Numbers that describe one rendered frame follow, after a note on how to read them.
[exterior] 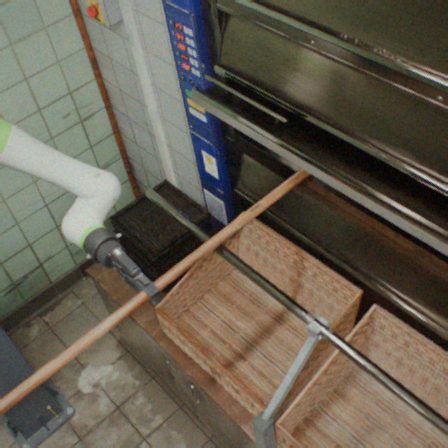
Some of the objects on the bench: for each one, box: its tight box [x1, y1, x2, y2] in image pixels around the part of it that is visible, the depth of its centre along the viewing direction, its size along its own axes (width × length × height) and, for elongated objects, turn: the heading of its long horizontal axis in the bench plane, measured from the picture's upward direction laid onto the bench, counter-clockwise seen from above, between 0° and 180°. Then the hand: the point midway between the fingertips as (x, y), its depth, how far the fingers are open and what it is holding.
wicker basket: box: [275, 304, 448, 448], centre depth 175 cm, size 49×56×28 cm
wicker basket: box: [155, 211, 363, 425], centre depth 208 cm, size 49×56×28 cm
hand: (149, 290), depth 161 cm, fingers closed on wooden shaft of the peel, 3 cm apart
